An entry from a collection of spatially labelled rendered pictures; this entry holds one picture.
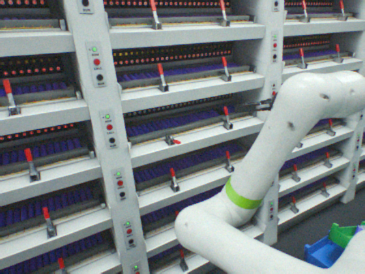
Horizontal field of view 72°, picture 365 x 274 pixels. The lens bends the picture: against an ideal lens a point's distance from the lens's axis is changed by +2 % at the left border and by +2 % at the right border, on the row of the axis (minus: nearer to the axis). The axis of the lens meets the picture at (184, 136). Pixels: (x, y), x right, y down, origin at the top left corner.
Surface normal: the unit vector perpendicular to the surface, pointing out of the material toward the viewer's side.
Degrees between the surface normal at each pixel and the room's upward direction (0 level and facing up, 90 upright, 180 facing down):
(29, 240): 17
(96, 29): 90
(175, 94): 107
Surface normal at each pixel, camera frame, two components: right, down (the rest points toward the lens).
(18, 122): 0.48, 0.49
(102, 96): 0.47, 0.23
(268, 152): -0.59, 0.44
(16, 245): 0.05, -0.84
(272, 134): -0.77, 0.33
